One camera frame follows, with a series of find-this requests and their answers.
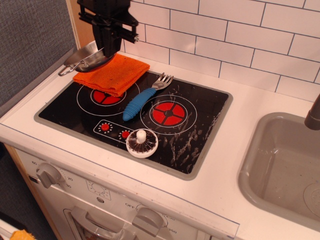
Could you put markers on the grey timer knob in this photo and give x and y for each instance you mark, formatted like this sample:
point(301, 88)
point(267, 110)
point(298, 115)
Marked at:
point(48, 175)

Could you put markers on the stainless steel bowl with handles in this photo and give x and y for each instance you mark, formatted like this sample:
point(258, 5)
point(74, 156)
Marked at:
point(86, 59)

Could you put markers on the white round dish brush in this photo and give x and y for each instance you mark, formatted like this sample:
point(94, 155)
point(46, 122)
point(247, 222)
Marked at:
point(142, 143)

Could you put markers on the black toy stovetop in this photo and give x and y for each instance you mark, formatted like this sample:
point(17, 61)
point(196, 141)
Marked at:
point(184, 116)

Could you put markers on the fork with blue handle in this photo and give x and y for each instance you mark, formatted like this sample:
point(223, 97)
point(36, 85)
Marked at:
point(136, 104)

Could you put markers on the wooden side post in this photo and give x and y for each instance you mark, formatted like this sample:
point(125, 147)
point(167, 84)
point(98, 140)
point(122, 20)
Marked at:
point(82, 30)

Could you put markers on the orange and black cloth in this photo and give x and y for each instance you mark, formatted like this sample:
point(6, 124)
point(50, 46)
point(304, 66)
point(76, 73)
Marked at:
point(21, 235)

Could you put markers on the grey oven temperature knob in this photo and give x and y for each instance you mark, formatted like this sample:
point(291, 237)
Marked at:
point(148, 221)

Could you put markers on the red stove knob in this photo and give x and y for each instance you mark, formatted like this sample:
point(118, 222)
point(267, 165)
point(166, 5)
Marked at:
point(105, 127)
point(125, 134)

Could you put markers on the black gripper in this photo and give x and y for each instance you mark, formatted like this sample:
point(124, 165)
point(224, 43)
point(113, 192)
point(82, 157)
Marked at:
point(111, 22)

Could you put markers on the grey sink basin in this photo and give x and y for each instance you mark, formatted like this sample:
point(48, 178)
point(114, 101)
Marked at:
point(281, 169)

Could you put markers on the grey faucet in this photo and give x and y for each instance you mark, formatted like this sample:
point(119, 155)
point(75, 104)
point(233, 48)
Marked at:
point(312, 120)

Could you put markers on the red stove knob left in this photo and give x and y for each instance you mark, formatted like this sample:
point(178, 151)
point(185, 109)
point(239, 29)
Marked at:
point(105, 127)

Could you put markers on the orange folded towel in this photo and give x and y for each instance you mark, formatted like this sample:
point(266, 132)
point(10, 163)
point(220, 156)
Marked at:
point(115, 77)

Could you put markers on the grey oven door handle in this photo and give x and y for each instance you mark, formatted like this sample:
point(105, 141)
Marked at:
point(91, 231)

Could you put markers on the red stove knob right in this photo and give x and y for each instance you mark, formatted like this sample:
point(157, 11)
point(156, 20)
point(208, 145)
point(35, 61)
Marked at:
point(125, 134)

